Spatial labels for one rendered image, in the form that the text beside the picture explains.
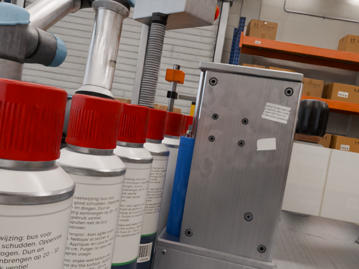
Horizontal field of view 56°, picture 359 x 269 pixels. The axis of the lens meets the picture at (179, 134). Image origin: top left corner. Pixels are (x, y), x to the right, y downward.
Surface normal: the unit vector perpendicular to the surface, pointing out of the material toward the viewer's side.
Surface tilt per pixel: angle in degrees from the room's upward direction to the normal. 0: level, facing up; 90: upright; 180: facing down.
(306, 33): 90
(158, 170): 90
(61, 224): 90
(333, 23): 90
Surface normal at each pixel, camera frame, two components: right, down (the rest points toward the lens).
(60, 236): 0.96, 0.16
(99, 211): 0.62, 0.14
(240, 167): -0.17, 0.03
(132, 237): 0.80, 0.15
